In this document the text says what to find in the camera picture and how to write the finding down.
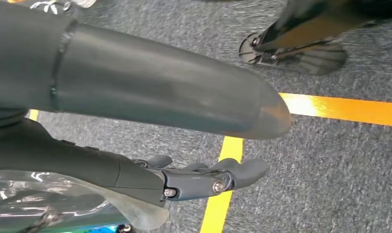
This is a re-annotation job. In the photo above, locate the clear plastic cover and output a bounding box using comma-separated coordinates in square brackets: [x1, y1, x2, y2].
[0, 170, 169, 233]

